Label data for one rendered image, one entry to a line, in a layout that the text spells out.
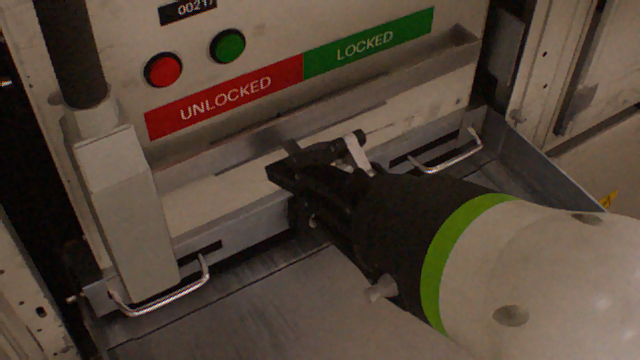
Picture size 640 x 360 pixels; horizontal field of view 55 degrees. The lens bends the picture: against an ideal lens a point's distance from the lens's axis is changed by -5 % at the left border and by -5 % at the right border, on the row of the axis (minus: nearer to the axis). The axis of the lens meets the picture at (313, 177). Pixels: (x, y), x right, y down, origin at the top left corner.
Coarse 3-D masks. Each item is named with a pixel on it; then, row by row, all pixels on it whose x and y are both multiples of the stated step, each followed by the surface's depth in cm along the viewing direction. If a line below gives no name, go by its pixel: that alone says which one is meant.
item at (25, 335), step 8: (0, 296) 53; (0, 304) 53; (8, 304) 55; (8, 312) 54; (8, 320) 54; (16, 320) 56; (16, 328) 55; (24, 328) 58; (24, 336) 57; (32, 336) 60; (0, 344) 58; (24, 344) 57; (32, 344) 59; (40, 344) 61; (0, 352) 58; (32, 352) 59; (40, 352) 61
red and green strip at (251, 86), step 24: (384, 24) 64; (408, 24) 66; (336, 48) 63; (360, 48) 65; (384, 48) 67; (264, 72) 60; (288, 72) 62; (312, 72) 63; (192, 96) 57; (216, 96) 59; (240, 96) 60; (264, 96) 62; (168, 120) 58; (192, 120) 59
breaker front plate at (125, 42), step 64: (0, 0) 42; (128, 0) 48; (256, 0) 54; (320, 0) 58; (384, 0) 62; (448, 0) 67; (128, 64) 51; (192, 64) 55; (256, 64) 59; (384, 64) 69; (192, 128) 60; (320, 128) 70; (384, 128) 76; (192, 192) 66; (256, 192) 71
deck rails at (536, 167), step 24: (504, 144) 84; (528, 144) 80; (480, 168) 85; (504, 168) 85; (528, 168) 82; (552, 168) 77; (504, 192) 83; (528, 192) 83; (552, 192) 79; (576, 192) 75; (96, 336) 62
